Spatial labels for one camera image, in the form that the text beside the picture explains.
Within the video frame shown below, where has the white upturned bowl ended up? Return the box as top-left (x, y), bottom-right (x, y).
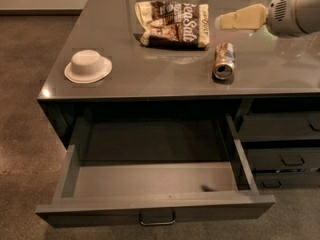
top-left (64, 50), bottom-right (112, 84)

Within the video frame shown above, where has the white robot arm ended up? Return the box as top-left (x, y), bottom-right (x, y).
top-left (215, 0), bottom-right (320, 37)

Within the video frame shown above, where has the dark grey cabinet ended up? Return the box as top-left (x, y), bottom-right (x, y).
top-left (38, 0), bottom-right (320, 143)

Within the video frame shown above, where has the metal drawer handle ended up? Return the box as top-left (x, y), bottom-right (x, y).
top-left (139, 212), bottom-right (176, 227)

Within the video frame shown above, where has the orange soda can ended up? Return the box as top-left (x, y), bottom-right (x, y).
top-left (213, 42), bottom-right (235, 80)

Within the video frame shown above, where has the open grey top drawer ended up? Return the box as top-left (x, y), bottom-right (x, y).
top-left (36, 115), bottom-right (275, 227)

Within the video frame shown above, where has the sea salt chip bag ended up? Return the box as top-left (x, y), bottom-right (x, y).
top-left (135, 1), bottom-right (210, 49)

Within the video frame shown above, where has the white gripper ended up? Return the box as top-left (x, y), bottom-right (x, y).
top-left (215, 0), bottom-right (303, 37)

